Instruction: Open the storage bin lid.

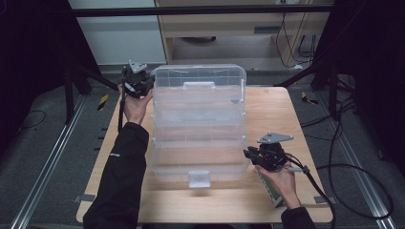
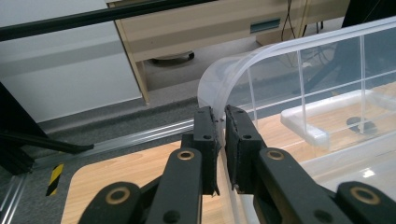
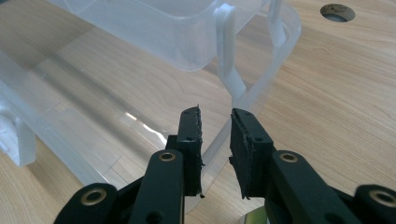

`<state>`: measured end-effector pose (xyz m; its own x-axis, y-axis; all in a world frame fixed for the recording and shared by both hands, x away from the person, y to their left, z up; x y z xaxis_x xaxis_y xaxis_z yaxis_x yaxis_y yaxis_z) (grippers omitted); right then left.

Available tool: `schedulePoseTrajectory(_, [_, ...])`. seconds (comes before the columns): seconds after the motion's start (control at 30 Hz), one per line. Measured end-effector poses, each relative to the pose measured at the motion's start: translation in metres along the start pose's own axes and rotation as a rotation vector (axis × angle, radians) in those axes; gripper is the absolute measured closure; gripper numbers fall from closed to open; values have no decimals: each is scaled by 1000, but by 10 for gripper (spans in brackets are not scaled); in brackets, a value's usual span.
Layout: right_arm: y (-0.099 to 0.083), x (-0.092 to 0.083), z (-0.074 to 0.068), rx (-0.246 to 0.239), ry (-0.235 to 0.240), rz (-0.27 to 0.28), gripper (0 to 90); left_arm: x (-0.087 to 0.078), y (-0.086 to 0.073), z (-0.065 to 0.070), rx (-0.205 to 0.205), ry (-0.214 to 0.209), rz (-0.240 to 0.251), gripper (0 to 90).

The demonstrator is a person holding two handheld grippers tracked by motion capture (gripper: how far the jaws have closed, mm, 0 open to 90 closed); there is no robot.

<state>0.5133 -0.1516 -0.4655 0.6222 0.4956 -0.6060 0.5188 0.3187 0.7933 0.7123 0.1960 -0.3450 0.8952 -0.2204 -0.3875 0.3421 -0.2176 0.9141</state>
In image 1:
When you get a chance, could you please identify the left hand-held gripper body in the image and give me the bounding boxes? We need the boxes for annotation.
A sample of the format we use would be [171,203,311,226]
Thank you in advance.
[119,60,151,99]

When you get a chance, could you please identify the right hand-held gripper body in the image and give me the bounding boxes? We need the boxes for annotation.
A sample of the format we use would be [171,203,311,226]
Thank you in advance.
[253,132,295,173]

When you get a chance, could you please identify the green white small box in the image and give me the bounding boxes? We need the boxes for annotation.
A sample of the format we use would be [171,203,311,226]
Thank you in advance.
[254,166,286,209]

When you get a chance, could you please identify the clear plastic storage box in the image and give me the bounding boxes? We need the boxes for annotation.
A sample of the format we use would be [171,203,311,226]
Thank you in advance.
[148,64,251,189]

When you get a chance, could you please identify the person's left hand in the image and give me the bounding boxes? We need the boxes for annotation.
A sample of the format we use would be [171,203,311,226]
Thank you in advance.
[117,84,154,126]

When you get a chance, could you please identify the person's right hand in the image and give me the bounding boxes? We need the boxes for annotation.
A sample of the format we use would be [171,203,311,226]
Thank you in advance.
[254,161,302,210]

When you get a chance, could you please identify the yellow black striped tape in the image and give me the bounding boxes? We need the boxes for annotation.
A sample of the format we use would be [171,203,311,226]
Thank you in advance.
[300,91,319,106]
[96,94,110,112]

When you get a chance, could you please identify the black metal stand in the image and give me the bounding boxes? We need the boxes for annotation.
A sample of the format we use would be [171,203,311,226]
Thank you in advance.
[273,60,355,121]
[61,61,127,125]

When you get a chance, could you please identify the white cabinet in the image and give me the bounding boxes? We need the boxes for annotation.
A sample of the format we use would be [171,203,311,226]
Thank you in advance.
[68,0,168,66]

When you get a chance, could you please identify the dark round object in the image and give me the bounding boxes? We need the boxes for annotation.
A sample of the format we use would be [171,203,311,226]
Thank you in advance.
[181,35,218,45]

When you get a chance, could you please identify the grey tape strip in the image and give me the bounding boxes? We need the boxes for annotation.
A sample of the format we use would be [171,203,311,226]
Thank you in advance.
[74,194,96,203]
[313,195,337,205]

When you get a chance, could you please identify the black horizontal bar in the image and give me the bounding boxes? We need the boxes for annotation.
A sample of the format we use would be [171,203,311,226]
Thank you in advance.
[68,4,335,17]

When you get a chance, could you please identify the light wooden desk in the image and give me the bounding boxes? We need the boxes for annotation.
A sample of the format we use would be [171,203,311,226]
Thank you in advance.
[155,0,335,70]

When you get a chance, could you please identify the black curtain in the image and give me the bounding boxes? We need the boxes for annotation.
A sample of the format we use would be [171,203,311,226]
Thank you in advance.
[318,0,405,176]
[0,0,100,151]

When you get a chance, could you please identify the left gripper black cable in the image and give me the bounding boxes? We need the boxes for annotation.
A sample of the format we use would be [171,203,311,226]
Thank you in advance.
[117,79,127,134]

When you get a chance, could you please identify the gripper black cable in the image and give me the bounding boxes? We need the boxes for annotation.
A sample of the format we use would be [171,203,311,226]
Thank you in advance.
[284,153,338,229]
[117,79,127,134]

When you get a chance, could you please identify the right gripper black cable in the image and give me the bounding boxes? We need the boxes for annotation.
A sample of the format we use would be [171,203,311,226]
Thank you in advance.
[284,153,338,229]

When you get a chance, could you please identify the metal floor rail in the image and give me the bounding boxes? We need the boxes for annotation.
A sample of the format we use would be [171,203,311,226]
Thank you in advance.
[9,94,89,229]
[313,92,397,229]

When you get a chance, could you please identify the thin black floor cable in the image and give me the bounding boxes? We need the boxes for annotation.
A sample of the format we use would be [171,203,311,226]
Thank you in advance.
[18,109,48,130]

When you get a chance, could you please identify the black cables under desk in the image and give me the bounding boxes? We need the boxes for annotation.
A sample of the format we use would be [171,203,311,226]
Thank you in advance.
[274,12,320,70]

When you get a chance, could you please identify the black looped floor cable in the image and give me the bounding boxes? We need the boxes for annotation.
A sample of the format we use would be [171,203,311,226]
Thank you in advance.
[316,94,394,221]

